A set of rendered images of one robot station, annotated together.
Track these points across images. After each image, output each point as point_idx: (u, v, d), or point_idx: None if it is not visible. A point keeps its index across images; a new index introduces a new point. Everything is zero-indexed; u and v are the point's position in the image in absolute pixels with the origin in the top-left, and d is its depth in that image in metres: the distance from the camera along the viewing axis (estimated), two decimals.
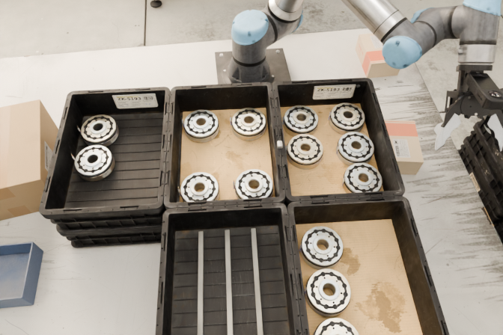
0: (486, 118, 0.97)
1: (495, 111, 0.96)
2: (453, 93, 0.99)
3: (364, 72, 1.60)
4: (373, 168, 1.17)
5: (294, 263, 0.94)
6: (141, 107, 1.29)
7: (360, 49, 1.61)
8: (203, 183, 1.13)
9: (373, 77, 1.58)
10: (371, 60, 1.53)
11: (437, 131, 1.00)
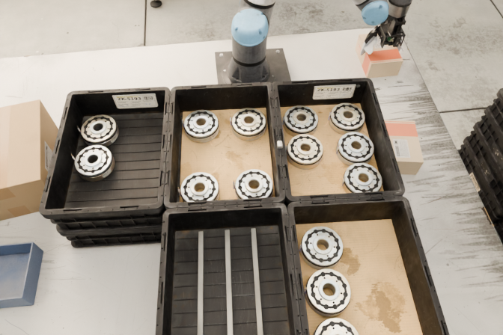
0: (376, 37, 1.51)
1: (373, 31, 1.51)
2: (401, 29, 1.46)
3: (364, 72, 1.60)
4: (373, 168, 1.17)
5: (294, 263, 0.94)
6: (141, 107, 1.29)
7: (360, 49, 1.61)
8: (203, 183, 1.13)
9: (373, 77, 1.58)
10: (371, 60, 1.53)
11: (401, 46, 1.54)
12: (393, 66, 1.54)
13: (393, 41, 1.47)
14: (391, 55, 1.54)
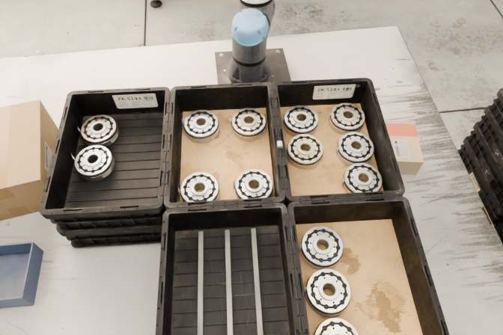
0: None
1: None
2: None
3: None
4: (373, 168, 1.17)
5: (294, 263, 0.94)
6: (141, 107, 1.29)
7: None
8: (203, 183, 1.13)
9: None
10: None
11: None
12: None
13: None
14: None
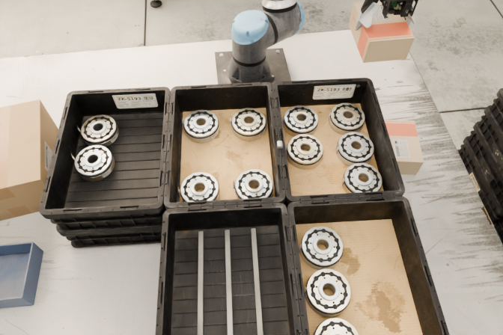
0: (377, 4, 1.08)
1: None
2: None
3: (359, 54, 1.16)
4: (373, 168, 1.17)
5: (294, 263, 0.94)
6: (141, 107, 1.29)
7: (355, 23, 1.17)
8: (203, 183, 1.13)
9: (372, 60, 1.14)
10: (370, 36, 1.09)
11: None
12: (400, 45, 1.10)
13: (400, 8, 1.03)
14: (397, 31, 1.10)
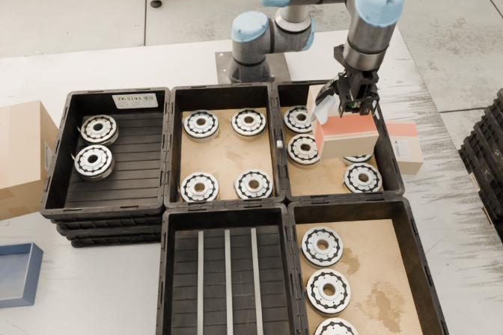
0: (333, 97, 0.90)
1: (327, 87, 0.89)
2: (374, 87, 0.84)
3: (316, 147, 0.98)
4: (373, 168, 1.17)
5: (294, 263, 0.94)
6: (141, 107, 1.29)
7: (311, 110, 1.00)
8: (203, 183, 1.13)
9: (331, 157, 0.96)
10: (325, 132, 0.92)
11: (376, 111, 0.93)
12: (362, 142, 0.93)
13: (360, 106, 0.86)
14: (359, 125, 0.93)
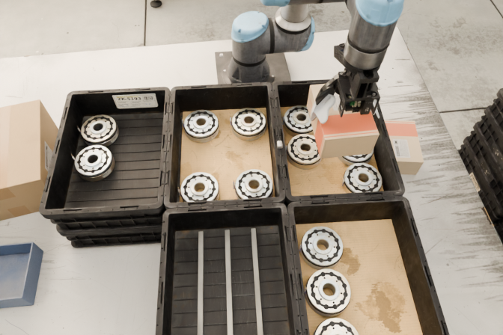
0: (334, 96, 0.90)
1: (328, 86, 0.89)
2: (374, 86, 0.84)
3: (316, 146, 0.98)
4: (373, 168, 1.17)
5: (294, 263, 0.94)
6: (141, 107, 1.29)
7: (312, 109, 1.00)
8: (203, 183, 1.13)
9: (331, 156, 0.96)
10: (325, 131, 0.92)
11: (376, 109, 0.93)
12: (363, 141, 0.93)
13: (360, 105, 0.86)
14: (359, 125, 0.93)
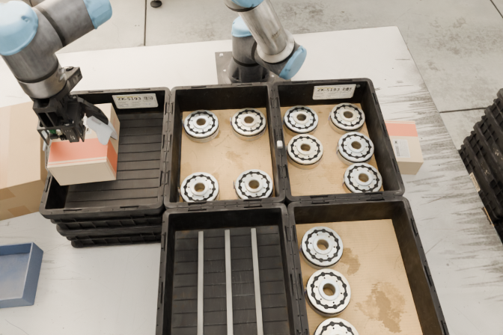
0: None
1: None
2: (78, 113, 0.80)
3: None
4: (373, 168, 1.17)
5: (294, 263, 0.94)
6: (141, 107, 1.29)
7: None
8: (203, 183, 1.13)
9: (71, 183, 0.92)
10: (52, 158, 0.88)
11: (108, 135, 0.89)
12: (93, 168, 0.89)
13: (67, 133, 0.82)
14: (90, 151, 0.89)
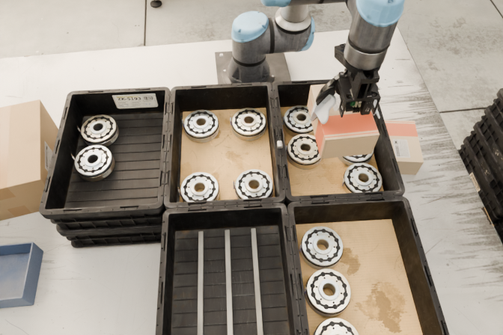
0: (334, 96, 0.90)
1: (328, 86, 0.89)
2: (375, 87, 0.84)
3: (317, 146, 0.99)
4: (373, 168, 1.17)
5: (294, 263, 0.94)
6: (141, 107, 1.29)
7: (312, 109, 1.00)
8: (203, 183, 1.13)
9: (331, 157, 0.97)
10: (326, 132, 0.92)
11: (377, 110, 0.93)
12: (363, 141, 0.93)
13: (361, 105, 0.86)
14: (360, 125, 0.93)
